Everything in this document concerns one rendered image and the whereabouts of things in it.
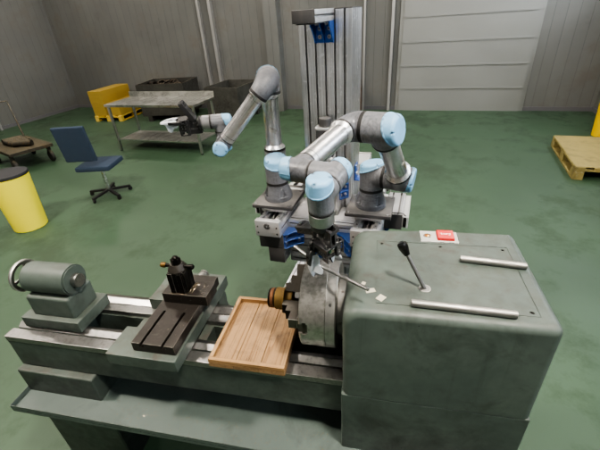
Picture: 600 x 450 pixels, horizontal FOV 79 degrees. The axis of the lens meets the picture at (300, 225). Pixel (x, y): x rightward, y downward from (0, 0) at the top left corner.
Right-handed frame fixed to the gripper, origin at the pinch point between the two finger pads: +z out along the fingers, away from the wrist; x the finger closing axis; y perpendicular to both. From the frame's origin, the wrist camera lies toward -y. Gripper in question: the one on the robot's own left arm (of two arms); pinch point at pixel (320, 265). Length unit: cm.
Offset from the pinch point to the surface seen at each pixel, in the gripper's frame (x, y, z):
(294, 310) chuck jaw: -10.7, -4.5, 18.2
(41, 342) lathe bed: -89, -86, 41
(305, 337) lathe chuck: -13.8, 4.5, 22.3
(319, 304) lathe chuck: -6.6, 4.8, 10.3
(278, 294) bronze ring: -10.1, -14.4, 18.3
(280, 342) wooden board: -15.6, -10.9, 40.6
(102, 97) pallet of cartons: 145, -922, 201
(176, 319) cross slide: -42, -45, 32
